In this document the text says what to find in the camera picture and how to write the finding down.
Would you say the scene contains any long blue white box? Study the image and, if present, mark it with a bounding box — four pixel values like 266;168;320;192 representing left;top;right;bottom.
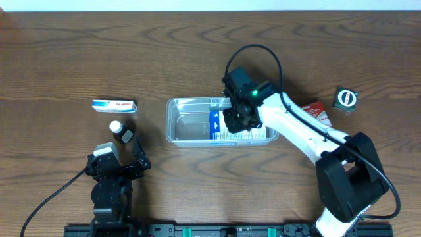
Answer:
209;111;267;140

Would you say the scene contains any red medicine box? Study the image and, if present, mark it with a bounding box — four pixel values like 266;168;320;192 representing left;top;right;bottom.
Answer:
301;101;332;126

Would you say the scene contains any green box round label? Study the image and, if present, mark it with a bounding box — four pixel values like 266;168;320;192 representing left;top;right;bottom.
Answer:
332;86;359;113

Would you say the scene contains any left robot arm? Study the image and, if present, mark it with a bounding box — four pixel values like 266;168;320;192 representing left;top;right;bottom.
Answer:
85;136;151;226

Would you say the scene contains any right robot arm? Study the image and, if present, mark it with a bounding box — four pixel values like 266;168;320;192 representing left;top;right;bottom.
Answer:
222;68;389;236

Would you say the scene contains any clear plastic container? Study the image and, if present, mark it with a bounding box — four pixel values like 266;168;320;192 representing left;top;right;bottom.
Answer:
166;97;279;147

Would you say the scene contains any brown bottle white cap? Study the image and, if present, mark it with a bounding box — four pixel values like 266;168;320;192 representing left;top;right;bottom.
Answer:
109;120;134;144

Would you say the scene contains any white blue Panadol box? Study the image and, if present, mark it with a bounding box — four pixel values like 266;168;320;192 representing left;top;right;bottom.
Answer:
92;100;137;113

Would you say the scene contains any left black cable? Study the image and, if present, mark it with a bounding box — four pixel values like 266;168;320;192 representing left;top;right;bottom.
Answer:
19;167;89;237

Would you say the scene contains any black cable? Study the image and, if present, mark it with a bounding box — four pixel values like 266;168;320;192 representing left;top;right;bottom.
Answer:
224;43;402;221
19;167;89;237

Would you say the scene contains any right black cable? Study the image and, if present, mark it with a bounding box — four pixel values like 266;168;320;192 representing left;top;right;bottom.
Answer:
224;43;402;221

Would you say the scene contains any black mounting rail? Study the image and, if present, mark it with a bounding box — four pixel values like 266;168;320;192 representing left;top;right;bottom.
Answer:
64;223;394;237

